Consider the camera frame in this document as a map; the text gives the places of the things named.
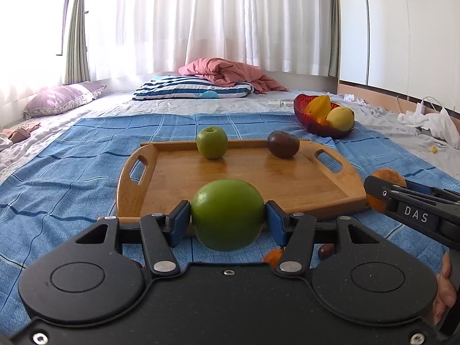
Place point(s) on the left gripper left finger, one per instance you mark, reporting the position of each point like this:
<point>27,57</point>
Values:
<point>158,233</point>

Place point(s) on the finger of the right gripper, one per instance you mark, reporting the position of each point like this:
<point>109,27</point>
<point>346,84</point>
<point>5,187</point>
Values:
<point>445,194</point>
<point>432,200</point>

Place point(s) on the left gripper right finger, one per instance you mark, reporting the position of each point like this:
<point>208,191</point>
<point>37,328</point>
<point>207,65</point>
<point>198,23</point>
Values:
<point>297,234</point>

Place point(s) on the brownish orange fruit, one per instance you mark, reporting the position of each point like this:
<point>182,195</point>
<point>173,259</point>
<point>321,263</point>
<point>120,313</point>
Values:
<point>378,185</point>

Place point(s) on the small mandarin without leaf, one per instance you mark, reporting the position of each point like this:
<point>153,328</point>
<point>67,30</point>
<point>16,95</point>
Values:
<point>273,257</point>

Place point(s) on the smooth green apple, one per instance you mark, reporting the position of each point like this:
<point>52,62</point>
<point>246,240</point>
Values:
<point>227,214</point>

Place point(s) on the green apple with stem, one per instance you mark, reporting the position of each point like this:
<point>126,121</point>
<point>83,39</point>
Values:
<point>212,142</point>

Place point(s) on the person's right hand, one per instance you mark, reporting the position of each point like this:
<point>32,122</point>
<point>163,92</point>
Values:
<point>446,293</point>

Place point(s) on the white crumpled clothes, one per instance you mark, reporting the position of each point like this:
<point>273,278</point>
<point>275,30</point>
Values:
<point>439,124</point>

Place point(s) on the small orange in bowl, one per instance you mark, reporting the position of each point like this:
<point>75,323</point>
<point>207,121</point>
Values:
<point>322,121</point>

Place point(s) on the blue checkered cloth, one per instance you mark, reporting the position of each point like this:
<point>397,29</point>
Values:
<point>72,182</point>

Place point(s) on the red glass fruit bowl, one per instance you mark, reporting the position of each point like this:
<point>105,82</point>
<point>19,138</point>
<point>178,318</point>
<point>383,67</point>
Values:
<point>310,123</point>

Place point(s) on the right green curtain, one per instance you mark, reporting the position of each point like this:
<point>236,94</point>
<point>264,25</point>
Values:
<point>335,39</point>

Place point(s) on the blue striped pillow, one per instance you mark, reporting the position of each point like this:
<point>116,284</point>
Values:
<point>188,87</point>

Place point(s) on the white wardrobe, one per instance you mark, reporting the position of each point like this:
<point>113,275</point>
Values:
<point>409,47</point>

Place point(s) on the purple floral pillow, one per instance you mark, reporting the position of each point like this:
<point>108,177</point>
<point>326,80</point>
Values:
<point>59,100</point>

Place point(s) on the pink blanket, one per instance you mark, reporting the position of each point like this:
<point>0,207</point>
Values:
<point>225,73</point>

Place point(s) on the brown cloth at left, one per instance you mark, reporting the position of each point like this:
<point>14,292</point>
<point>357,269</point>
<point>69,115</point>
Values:
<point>21,132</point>

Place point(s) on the green side curtain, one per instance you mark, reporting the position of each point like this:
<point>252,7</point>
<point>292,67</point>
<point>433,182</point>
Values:
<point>73,29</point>

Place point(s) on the white sheer curtain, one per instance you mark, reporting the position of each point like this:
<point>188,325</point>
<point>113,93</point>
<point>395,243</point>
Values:
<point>139,37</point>

